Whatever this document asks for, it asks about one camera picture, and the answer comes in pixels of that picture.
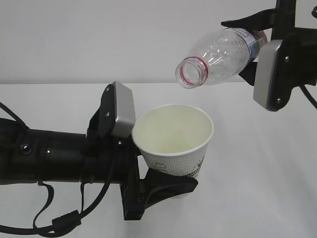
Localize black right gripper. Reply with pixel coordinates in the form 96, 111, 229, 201
221, 0, 317, 111

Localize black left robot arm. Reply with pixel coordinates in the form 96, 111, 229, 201
0, 82, 198, 220

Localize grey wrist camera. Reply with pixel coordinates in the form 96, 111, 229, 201
253, 40, 282, 112
111, 81, 136, 138

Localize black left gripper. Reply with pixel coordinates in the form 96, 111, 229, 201
80, 84, 198, 221

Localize white paper cup green logo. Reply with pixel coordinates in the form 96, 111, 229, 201
131, 104, 214, 179

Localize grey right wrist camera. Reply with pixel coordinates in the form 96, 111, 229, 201
253, 40, 282, 112

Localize clear plastic water bottle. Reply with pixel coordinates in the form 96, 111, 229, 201
175, 28, 267, 89

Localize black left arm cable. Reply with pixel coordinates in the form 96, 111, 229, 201
0, 101, 117, 238

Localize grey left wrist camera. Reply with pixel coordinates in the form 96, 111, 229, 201
111, 81, 136, 138

